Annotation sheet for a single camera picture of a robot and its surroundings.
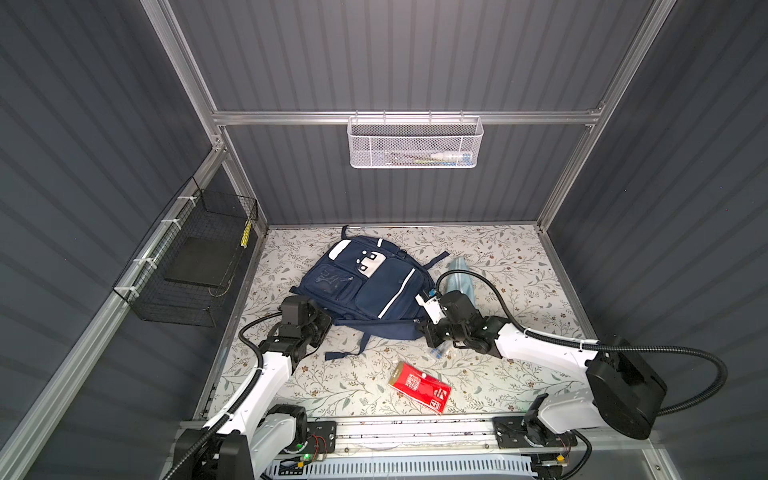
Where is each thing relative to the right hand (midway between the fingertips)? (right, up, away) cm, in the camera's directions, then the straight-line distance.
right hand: (421, 328), depth 85 cm
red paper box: (-1, -15, -3) cm, 16 cm away
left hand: (-26, +4, +1) cm, 26 cm away
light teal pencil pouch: (+14, +12, +12) cm, 22 cm away
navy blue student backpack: (-15, +11, +7) cm, 20 cm away
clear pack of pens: (+6, -7, +2) cm, 10 cm away
